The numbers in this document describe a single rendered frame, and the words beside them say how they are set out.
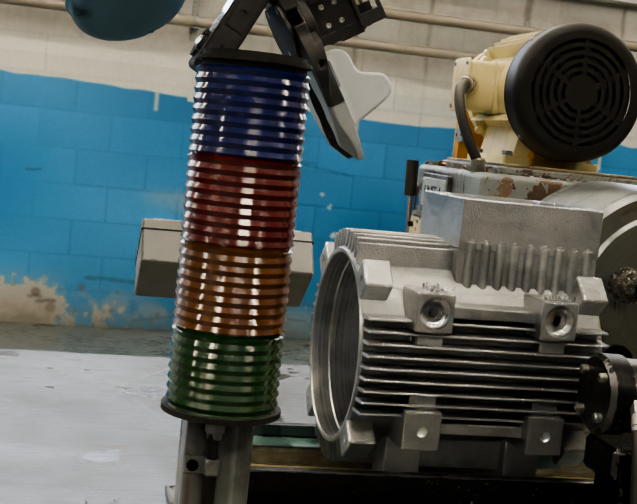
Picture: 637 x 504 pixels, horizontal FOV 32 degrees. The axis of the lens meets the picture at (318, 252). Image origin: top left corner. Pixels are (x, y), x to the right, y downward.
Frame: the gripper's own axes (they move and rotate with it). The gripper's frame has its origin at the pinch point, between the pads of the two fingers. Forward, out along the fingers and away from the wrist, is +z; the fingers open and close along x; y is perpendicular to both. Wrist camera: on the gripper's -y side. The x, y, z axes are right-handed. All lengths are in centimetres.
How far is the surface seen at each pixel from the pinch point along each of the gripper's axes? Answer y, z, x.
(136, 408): -29, 26, 53
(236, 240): -14.7, -2.7, -39.0
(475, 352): 0.3, 17.0, -14.1
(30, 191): -60, 14, 545
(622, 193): 30.0, 19.6, 17.6
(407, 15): 175, 11, 537
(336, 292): -5.5, 11.3, 0.3
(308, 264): -5.1, 10.6, 13.2
